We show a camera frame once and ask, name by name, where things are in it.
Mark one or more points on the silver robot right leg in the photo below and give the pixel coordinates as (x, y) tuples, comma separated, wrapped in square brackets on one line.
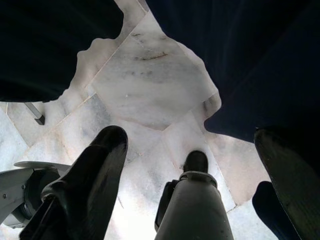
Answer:
[(197, 212)]

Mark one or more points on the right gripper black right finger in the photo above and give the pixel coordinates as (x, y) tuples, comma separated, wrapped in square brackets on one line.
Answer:
[(295, 190)]

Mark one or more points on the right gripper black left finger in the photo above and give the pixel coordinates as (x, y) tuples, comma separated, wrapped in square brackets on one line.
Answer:
[(95, 175)]

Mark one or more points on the black polo shirt with logo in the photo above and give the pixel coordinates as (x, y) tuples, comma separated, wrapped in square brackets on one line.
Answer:
[(50, 50)]

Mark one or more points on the silver clothes rack end frame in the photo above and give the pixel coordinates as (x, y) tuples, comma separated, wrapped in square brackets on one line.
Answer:
[(37, 117)]

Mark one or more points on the navy garment with red stripes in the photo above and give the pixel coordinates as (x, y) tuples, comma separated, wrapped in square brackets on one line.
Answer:
[(250, 62)]

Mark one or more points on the black robot right foot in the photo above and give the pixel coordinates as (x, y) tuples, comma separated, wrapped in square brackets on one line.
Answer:
[(196, 161)]

